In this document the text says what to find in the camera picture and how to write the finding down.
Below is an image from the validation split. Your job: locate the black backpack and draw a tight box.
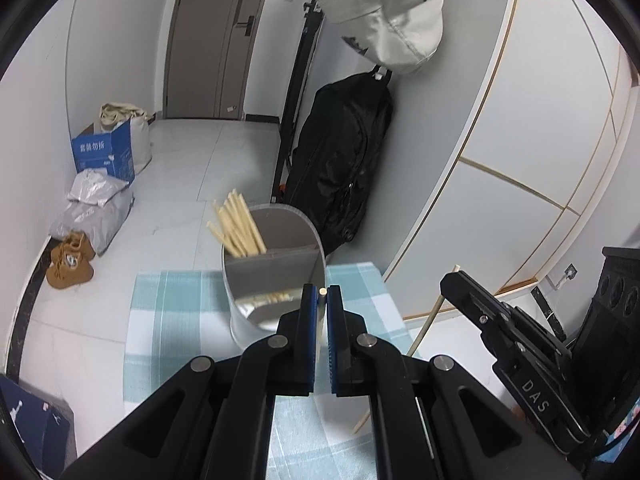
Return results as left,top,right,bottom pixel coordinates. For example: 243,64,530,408
285,66,393,256

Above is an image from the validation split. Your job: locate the bunch of wooden chopsticks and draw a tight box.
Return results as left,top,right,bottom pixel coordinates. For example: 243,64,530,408
207,189,268,259

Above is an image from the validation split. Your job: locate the teal plaid placemat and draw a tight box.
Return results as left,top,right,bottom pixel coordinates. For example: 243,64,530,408
122,261,416,480

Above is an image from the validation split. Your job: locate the beige tote bag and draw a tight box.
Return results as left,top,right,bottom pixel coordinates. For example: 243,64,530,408
99,103,153,173

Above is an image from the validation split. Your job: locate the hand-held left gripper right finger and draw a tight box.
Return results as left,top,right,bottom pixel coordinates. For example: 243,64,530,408
327,285,583,480

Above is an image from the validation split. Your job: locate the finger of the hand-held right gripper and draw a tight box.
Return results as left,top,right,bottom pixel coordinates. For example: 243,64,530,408
439,270,506,333

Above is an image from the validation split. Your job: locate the blue floral cloth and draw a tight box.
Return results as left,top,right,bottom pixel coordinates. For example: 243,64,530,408
597,400,640,463

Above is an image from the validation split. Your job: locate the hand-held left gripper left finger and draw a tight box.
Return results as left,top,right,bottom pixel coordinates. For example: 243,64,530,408
60,284,321,480

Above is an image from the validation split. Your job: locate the large grey mailer bag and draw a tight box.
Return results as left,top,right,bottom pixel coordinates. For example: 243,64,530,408
48,191,135,256

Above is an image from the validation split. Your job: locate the white hanging bag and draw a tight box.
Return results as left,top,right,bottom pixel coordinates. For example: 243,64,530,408
310,0,445,76

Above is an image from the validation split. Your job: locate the brown suede shoe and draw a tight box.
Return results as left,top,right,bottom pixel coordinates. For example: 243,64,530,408
46,252,95,290
51,231,96,267

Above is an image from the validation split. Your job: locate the grey door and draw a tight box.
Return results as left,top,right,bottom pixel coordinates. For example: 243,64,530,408
165,0,278,122

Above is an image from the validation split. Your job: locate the white wardrobe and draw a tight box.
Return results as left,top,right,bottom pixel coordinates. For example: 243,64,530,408
382,0,640,321

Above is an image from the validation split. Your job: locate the small grey mailer bag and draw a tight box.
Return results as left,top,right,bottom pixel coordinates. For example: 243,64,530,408
67,169,128,207

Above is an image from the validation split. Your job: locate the blue cardboard box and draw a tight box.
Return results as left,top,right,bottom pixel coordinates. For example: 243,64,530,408
71,119,137,183

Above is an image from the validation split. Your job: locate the dark blue shoe box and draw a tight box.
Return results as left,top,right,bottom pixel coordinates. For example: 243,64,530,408
0,374,76,480

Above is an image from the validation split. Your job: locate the grey utensil holder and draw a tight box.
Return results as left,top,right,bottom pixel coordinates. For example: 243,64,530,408
220,203,327,351

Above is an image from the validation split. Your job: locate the wooden chopstick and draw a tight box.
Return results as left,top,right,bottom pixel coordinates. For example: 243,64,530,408
316,287,330,361
351,262,461,435

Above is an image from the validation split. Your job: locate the black stand pole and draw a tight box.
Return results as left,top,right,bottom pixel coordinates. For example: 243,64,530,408
272,0,341,206

